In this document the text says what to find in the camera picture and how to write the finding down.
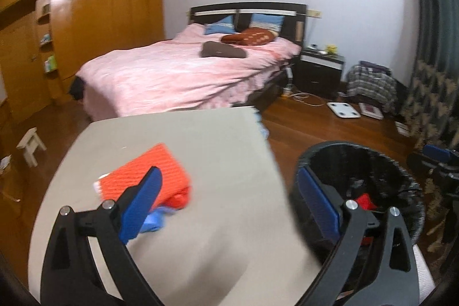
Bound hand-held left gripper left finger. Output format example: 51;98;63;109
40;166;164;306

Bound white bathroom scale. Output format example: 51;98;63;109
326;101;361;119

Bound black cloth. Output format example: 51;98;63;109
70;76;87;100

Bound blue glove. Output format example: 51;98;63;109
138;206;176;233

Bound dark grey bag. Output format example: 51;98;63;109
359;60;391;75

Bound trash bin with black bag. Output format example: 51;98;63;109
290;141;427;296

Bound black bag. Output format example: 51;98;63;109
389;80;409;113

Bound brown cushion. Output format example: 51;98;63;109
200;42;248;59

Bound wooden desk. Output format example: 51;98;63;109
0;148;40;278

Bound beige tablecloth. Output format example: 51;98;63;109
28;106;323;306

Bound plaid cloth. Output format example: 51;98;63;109
346;65;397;109

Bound wooden wardrobe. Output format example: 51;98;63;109
0;0;166;120

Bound dark patterned curtain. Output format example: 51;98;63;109
400;0;459;256

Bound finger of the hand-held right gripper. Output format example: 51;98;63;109
421;145;459;164
406;151;447;179

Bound white scale with red panel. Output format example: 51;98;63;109
359;102;384;120

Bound blue pillow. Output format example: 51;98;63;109
204;15;237;35
249;14;285;32

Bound person's striped clothing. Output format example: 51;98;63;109
412;245;436;306

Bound red dotted pillow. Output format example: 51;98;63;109
221;28;276;46

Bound red cloth piece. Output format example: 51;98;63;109
163;184;190;210

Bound orange mesh bag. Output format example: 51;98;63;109
94;143;192;210

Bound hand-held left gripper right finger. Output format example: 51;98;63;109
295;166;421;306

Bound blue quilted mat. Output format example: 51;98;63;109
256;112;269;140

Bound dark wooden bed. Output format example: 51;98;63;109
70;2;308;122

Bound dark nightstand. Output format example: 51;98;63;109
295;48;345;100

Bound small wooden stool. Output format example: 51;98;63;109
16;127;47;167

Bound white floor cable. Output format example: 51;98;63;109
287;91;325;108

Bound pink duvet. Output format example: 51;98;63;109
77;23;301;120

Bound wooden door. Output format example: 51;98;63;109
0;17;51;120

